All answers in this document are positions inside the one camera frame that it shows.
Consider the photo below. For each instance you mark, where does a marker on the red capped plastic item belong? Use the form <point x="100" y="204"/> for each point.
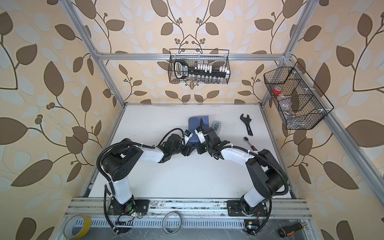
<point x="277" y="90"/>

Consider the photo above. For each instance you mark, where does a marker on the yellow tape roll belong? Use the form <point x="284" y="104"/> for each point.
<point x="77" y="227"/>

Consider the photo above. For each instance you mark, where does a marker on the orange black screwdriver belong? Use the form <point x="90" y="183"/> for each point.
<point x="290" y="230"/>

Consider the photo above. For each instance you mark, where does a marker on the right wire basket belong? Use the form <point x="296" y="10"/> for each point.
<point x="303" y="102"/>

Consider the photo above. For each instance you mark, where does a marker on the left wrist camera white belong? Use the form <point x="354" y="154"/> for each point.
<point x="187" y="135"/>

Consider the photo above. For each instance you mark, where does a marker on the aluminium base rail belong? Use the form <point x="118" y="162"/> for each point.
<point x="206" y="213"/>

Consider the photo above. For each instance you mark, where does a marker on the wire basket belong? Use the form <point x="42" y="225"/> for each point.
<point x="303" y="102"/>
<point x="215" y="57"/>

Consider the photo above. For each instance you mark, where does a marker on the back wire basket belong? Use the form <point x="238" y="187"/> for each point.
<point x="215" y="57"/>

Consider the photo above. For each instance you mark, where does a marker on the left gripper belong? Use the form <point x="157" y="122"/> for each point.
<point x="188" y="150"/>

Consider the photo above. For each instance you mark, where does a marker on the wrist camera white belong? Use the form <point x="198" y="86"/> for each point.
<point x="187" y="135"/>
<point x="201" y="133"/>

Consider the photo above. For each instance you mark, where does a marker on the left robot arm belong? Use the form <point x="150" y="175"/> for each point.
<point x="117" y="161"/>

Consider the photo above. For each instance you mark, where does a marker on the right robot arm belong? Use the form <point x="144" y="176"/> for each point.
<point x="267" y="176"/>

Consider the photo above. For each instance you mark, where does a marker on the black adjustable wrench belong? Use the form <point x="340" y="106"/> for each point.
<point x="246" y="120"/>

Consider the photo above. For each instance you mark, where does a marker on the red handled ratchet wrench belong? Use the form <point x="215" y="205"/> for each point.
<point x="251" y="145"/>

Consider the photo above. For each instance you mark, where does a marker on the black socket set rail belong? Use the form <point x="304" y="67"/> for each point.
<point x="182" y="71"/>

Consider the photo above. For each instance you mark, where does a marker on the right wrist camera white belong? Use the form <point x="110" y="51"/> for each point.
<point x="201" y="133"/>

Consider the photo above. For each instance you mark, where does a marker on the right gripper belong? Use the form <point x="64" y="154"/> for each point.
<point x="200" y="149"/>

